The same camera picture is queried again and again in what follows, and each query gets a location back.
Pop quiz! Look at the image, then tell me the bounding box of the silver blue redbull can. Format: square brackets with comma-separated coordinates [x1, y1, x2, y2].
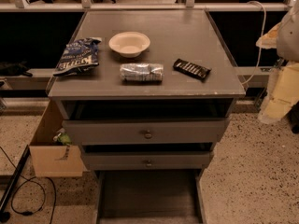
[120, 63, 164, 82]

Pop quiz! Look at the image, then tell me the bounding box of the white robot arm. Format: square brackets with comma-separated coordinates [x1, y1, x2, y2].
[256, 1, 299, 124]

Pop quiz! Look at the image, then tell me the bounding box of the grey drawer cabinet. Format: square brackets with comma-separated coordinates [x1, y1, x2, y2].
[47, 8, 247, 173]

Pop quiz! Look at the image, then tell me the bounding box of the grey top drawer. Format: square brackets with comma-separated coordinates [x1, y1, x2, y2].
[63, 119, 229, 146]

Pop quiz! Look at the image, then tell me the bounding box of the grey middle drawer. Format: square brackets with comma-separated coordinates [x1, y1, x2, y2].
[81, 152, 213, 171]

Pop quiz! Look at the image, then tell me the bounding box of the grey open bottom drawer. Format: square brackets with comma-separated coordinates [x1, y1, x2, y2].
[93, 170, 206, 224]

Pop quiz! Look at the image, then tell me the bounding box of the dark chocolate bar wrapper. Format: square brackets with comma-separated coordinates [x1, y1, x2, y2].
[173, 59, 210, 80]

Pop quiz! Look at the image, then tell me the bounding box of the white paper bowl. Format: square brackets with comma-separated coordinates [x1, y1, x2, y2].
[108, 32, 150, 58]

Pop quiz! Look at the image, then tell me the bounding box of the blue kettle chips bag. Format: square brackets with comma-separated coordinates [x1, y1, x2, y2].
[53, 37, 102, 77]

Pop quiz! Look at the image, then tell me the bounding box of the green item in box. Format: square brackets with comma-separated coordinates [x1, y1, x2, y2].
[53, 128, 72, 146]

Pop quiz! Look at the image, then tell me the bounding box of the cardboard box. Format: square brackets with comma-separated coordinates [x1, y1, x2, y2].
[29, 102, 85, 177]

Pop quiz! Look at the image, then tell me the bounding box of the black floor bar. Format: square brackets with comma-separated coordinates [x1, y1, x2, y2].
[0, 146, 29, 224]

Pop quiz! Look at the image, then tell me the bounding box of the white hanging cable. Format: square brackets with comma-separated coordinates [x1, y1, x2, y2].
[240, 0, 268, 86]

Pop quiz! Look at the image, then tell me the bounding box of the black floor cable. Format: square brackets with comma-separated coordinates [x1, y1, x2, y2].
[0, 146, 58, 224]

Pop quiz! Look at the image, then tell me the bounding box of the black object on rail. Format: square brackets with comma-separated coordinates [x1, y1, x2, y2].
[0, 62, 33, 77]

